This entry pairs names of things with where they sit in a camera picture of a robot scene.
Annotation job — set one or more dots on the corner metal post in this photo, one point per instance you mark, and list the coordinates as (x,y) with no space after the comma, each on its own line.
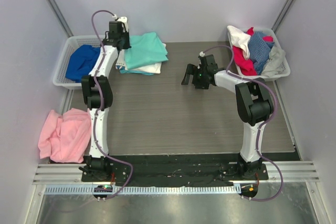
(290,1)
(60,17)

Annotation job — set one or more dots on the white plastic basket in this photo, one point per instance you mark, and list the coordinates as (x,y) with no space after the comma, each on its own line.
(71,45)
(285,67)

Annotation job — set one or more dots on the slotted cable duct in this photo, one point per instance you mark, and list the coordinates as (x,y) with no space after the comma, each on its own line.
(109,190)

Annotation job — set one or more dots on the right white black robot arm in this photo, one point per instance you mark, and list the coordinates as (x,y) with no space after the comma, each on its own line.
(254,106)

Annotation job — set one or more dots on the red shirt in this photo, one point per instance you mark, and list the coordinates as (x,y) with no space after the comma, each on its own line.
(246,66)

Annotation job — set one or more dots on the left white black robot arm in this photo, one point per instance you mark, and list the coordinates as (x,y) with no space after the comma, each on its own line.
(98,97)

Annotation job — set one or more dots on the right corner metal post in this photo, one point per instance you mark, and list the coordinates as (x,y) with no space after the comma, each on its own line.
(290,1)

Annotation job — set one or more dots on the right white plastic basket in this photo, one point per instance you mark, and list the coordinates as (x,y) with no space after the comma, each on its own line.
(285,67)

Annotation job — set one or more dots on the left white plastic basket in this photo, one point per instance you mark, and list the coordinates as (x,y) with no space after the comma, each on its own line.
(71,45)

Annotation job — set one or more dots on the blue checkered shirt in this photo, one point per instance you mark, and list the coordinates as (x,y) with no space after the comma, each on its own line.
(259,47)

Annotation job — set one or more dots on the grey shirt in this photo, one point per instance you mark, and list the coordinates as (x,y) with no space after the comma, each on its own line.
(273,64)

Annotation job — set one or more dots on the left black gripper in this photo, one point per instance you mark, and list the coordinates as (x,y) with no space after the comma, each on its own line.
(122,43)

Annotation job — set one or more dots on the aluminium frame rail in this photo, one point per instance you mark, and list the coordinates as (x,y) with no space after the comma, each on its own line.
(49,174)

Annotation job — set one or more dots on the pink t shirt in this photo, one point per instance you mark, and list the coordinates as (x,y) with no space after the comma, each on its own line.
(64,138)

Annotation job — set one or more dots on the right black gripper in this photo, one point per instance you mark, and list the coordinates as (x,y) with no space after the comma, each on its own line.
(196,75)

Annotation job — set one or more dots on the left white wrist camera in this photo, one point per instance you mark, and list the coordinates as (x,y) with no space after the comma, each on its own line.
(124,21)

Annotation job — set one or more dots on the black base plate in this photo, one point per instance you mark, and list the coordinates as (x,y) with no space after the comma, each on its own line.
(190,170)

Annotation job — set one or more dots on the left corner metal post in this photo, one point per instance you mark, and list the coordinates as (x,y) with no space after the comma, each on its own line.
(60,17)

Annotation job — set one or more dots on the white crumpled shirt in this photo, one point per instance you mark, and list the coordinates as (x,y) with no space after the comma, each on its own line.
(239,39)

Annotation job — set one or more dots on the folded white t shirt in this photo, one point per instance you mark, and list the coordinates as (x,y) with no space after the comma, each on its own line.
(154,68)

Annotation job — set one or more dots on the teal t shirt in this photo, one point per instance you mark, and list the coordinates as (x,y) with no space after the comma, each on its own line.
(146,49)

